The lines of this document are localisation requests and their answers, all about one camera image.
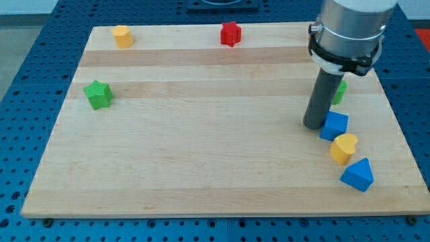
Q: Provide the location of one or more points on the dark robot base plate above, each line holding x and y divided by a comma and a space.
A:
221, 5

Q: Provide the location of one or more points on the blue triangle block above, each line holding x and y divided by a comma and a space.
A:
359, 175

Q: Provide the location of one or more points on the red star block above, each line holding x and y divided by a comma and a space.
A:
230, 34

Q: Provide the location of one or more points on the light wooden board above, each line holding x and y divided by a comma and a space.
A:
197, 128

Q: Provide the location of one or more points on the green circle block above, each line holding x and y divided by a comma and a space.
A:
340, 93

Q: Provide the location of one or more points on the yellow hexagon block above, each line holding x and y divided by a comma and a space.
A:
123, 37

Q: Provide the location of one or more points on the blue cube block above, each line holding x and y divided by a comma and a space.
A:
335, 125

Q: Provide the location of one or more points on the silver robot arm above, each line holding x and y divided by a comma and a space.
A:
347, 35

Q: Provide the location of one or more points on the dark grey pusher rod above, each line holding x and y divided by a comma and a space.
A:
321, 99

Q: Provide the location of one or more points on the yellow heart block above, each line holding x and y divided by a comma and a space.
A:
343, 148

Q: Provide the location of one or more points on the green star block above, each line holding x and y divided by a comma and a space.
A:
98, 94

